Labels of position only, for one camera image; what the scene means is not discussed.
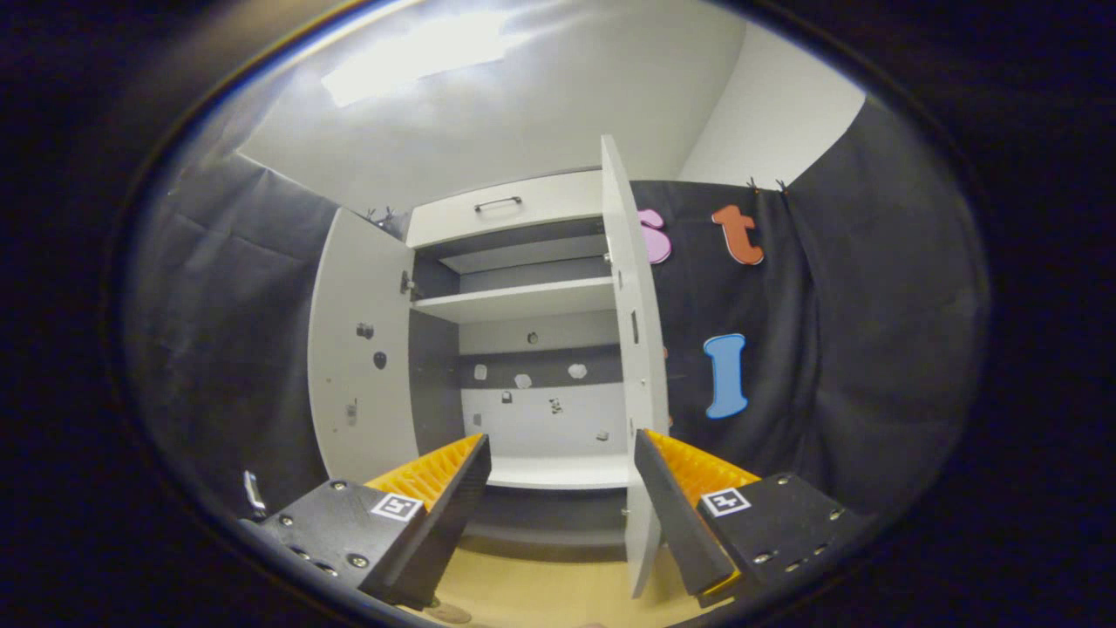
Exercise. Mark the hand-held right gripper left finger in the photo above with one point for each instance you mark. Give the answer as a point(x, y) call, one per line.
point(449, 515)

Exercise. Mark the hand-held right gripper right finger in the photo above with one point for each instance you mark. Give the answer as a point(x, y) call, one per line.
point(676, 515)

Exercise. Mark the brown round coaster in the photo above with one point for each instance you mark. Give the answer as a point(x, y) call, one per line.
point(449, 614)

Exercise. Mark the white cabinet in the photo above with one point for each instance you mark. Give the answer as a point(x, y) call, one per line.
point(523, 301)

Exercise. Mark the black backdrop cloth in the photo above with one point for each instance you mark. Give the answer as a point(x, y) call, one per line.
point(872, 349)

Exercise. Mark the ceiling light panel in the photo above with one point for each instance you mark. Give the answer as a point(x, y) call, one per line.
point(418, 57)

